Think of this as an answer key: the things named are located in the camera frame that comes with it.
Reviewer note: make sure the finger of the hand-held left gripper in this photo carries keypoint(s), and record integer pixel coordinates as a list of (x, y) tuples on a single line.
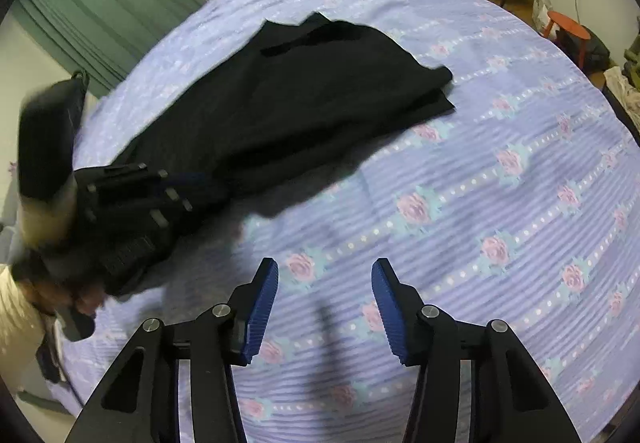
[(175, 203)]

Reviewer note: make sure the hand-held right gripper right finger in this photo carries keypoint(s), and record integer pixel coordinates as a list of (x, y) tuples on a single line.
[(389, 308)]

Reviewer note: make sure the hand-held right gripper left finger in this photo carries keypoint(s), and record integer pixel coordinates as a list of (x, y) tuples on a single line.
[(261, 308)]

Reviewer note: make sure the black pants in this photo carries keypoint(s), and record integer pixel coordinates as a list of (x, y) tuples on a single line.
[(310, 98)]

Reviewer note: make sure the person's left forearm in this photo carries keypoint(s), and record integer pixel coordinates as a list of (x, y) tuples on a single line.
[(17, 318)]

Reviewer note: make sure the person's left hand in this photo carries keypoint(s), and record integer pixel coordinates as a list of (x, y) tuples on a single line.
[(87, 300)]

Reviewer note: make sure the purple floral bed sheet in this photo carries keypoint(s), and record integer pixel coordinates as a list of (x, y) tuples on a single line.
[(475, 203)]

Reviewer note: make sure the green curtain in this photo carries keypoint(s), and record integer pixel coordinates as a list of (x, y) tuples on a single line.
[(100, 8)]

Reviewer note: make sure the pile of clothes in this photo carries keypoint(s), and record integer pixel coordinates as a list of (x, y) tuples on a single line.
[(625, 83)]

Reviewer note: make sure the black bag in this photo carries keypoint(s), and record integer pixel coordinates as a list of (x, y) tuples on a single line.
[(595, 53)]

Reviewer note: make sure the red stool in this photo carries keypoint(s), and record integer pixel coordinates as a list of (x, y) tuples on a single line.
[(567, 25)]

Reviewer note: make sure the white plastic bag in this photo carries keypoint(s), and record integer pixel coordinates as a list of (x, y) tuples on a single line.
[(541, 8)]

